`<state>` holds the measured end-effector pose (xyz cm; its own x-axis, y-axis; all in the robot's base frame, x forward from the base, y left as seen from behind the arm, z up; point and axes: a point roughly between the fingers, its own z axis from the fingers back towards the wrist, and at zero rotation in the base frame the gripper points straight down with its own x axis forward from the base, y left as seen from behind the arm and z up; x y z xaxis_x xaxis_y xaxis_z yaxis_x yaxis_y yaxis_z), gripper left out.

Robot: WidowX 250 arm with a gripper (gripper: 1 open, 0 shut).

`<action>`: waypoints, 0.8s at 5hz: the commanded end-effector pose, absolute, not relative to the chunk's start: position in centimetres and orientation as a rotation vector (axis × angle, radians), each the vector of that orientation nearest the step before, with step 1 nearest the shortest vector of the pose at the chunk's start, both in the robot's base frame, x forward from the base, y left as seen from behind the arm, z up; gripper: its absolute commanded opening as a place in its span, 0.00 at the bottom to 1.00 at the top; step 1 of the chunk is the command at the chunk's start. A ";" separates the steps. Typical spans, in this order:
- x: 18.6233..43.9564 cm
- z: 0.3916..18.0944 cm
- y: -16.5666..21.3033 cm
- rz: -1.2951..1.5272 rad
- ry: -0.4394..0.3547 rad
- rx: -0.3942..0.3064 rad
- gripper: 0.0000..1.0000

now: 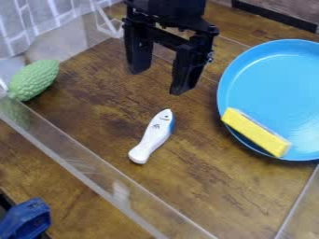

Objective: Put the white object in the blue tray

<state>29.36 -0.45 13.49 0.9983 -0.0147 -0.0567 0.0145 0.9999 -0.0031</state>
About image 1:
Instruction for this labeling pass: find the yellow sponge block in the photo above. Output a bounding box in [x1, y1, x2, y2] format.
[221, 107, 291, 158]

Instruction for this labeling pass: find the green bumpy toy gourd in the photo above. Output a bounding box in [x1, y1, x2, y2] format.
[8, 60, 61, 101]

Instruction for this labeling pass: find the dark wooden frame edge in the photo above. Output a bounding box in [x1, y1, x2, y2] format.
[231, 0, 319, 34]

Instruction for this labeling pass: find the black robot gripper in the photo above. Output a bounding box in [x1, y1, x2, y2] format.
[123, 0, 219, 95]

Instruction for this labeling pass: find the white toy fish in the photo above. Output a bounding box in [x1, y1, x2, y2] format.
[129, 108, 175, 164]

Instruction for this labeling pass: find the clear acrylic barrier wall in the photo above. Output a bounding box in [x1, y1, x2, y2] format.
[0, 0, 319, 239]

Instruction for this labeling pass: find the blue round plate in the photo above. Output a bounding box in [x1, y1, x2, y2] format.
[217, 39, 319, 162]

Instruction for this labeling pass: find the grey checkered cloth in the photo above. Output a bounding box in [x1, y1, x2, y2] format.
[0, 0, 122, 59]

